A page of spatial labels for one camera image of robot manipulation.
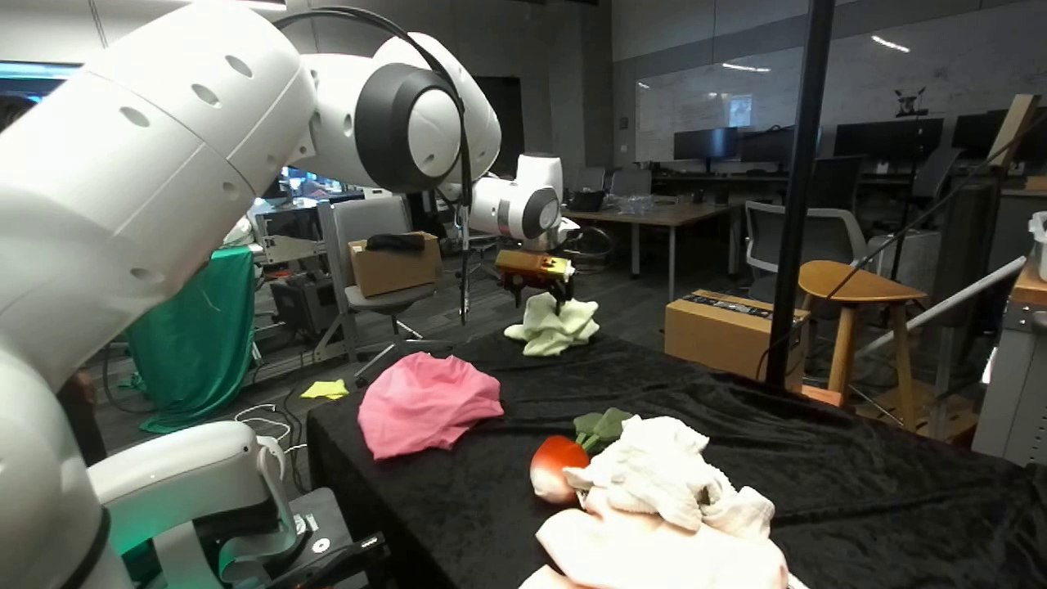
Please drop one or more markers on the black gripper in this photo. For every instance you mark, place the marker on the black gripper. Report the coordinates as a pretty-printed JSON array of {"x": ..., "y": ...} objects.
[{"x": 547, "y": 290}]

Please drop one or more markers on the pale yellow-green towel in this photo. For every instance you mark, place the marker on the pale yellow-green towel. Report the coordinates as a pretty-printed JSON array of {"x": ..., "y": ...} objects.
[{"x": 556, "y": 330}]

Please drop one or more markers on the wooden desk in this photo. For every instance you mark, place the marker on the wooden desk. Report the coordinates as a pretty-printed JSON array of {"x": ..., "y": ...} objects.
[{"x": 656, "y": 215}]

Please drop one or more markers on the red plush radish toy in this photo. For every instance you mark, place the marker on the red plush radish toy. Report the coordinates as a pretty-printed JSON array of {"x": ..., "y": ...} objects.
[{"x": 551, "y": 462}]

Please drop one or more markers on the grey plastic chair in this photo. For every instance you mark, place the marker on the grey plastic chair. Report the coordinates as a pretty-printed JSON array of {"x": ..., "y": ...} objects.
[{"x": 364, "y": 216}]

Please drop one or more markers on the cardboard box with printed tape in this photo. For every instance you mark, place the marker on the cardboard box with printed tape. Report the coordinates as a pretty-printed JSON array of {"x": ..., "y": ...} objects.
[{"x": 726, "y": 330}]

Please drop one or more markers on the orange wrist camera bar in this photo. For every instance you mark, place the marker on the orange wrist camera bar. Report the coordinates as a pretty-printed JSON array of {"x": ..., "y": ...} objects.
[{"x": 532, "y": 262}]

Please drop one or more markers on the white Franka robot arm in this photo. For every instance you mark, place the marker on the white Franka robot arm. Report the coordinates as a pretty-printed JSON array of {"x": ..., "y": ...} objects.
[{"x": 141, "y": 185}]

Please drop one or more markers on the black vertical pole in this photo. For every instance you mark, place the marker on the black vertical pole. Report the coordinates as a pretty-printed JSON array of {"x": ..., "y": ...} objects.
[{"x": 798, "y": 216}]

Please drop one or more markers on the wooden stool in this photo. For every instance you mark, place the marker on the wooden stool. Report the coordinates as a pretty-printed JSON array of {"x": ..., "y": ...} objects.
[{"x": 855, "y": 284}]

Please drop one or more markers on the peach cloth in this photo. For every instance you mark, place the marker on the peach cloth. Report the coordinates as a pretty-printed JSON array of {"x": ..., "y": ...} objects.
[{"x": 656, "y": 559}]

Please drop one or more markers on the white device with black mount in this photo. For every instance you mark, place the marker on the white device with black mount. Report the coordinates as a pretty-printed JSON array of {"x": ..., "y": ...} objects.
[{"x": 185, "y": 480}]

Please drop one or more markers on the white towel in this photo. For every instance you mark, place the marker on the white towel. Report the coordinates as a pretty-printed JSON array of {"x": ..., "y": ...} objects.
[{"x": 656, "y": 468}]

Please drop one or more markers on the black velvet tablecloth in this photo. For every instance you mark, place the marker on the black velvet tablecloth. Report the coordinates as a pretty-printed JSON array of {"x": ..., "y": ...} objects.
[{"x": 872, "y": 493}]

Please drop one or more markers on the white mesh office chair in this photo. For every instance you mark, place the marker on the white mesh office chair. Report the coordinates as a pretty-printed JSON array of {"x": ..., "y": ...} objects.
[{"x": 839, "y": 230}]

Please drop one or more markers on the green cloth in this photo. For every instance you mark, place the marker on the green cloth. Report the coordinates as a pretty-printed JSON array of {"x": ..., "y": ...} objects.
[{"x": 198, "y": 349}]

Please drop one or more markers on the plain cardboard box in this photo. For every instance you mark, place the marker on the plain cardboard box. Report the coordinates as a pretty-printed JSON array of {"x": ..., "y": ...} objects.
[{"x": 394, "y": 269}]

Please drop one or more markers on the silver tripod leg pole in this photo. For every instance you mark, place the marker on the silver tripod leg pole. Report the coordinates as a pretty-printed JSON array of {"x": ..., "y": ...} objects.
[{"x": 950, "y": 305}]

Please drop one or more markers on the pink cloth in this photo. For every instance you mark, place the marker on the pink cloth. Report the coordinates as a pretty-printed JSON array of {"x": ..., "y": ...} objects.
[{"x": 426, "y": 404}]

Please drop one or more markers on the yellow paper scrap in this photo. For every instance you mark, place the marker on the yellow paper scrap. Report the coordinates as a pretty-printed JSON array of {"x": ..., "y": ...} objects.
[{"x": 330, "y": 390}]

